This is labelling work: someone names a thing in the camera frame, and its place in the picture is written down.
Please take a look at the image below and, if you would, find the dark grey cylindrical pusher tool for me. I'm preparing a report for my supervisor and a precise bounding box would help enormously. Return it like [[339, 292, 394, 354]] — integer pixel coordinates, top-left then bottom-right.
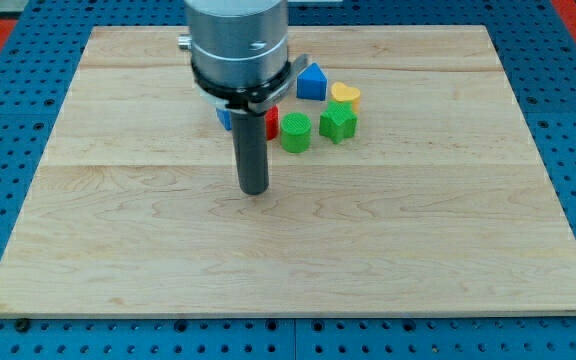
[[231, 113, 269, 195]]

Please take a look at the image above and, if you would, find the blue triangle block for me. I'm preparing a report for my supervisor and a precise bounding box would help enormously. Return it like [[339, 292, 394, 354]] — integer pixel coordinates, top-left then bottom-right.
[[297, 63, 328, 101]]

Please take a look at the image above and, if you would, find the green cylinder block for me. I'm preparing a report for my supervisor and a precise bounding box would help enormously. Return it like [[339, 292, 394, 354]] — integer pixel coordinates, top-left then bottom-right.
[[280, 112, 312, 153]]

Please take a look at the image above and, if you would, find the green star block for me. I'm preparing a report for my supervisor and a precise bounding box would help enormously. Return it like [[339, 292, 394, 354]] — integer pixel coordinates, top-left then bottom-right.
[[319, 101, 358, 144]]

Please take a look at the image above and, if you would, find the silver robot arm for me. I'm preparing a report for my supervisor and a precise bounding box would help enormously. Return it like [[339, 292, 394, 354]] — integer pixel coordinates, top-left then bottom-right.
[[179, 0, 309, 115]]

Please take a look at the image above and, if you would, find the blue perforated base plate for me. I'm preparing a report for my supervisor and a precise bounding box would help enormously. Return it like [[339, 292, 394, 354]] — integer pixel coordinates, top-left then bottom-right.
[[0, 1, 576, 359]]

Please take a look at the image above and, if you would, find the yellow heart block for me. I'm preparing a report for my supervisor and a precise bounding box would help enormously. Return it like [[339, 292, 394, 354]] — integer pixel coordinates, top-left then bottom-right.
[[330, 82, 361, 113]]

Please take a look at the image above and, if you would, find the red block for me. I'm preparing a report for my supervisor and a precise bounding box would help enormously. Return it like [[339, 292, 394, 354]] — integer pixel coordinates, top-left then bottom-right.
[[265, 106, 279, 141]]

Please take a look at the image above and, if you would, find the blue block behind tool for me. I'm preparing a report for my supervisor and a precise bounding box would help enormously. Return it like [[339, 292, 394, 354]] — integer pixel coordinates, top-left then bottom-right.
[[216, 109, 232, 131]]

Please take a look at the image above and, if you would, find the light wooden board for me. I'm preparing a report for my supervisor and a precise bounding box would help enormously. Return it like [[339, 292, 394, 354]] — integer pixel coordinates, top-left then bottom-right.
[[0, 25, 576, 319]]

